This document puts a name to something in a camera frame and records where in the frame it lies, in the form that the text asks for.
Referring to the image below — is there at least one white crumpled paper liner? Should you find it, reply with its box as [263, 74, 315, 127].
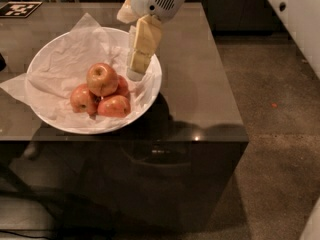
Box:
[0, 13, 158, 132]

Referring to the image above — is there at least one left red apple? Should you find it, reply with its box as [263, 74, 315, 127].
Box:
[70, 84, 100, 115]

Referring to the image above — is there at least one back red apple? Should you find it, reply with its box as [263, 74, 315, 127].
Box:
[115, 75, 129, 97]

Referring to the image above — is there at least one front red apple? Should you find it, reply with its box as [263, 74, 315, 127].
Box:
[97, 95, 131, 118]

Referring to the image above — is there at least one red apple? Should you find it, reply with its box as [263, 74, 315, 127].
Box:
[115, 75, 129, 97]
[97, 95, 131, 118]
[70, 84, 100, 115]

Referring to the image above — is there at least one white bowl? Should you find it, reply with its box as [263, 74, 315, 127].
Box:
[25, 26, 163, 135]

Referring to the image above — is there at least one top red-yellow apple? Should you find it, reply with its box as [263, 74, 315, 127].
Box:
[86, 63, 118, 97]

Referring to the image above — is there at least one black white marker tag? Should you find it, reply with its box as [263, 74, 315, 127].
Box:
[0, 1, 42, 18]

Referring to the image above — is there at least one dark object at left edge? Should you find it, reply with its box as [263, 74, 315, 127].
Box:
[0, 53, 6, 71]

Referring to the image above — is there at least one long yellow padded gripper finger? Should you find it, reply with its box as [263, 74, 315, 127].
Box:
[127, 15, 162, 81]

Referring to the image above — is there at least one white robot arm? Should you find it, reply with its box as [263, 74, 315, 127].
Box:
[117, 0, 320, 77]

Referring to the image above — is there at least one short cream gripper finger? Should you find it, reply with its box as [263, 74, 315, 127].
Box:
[117, 0, 139, 24]

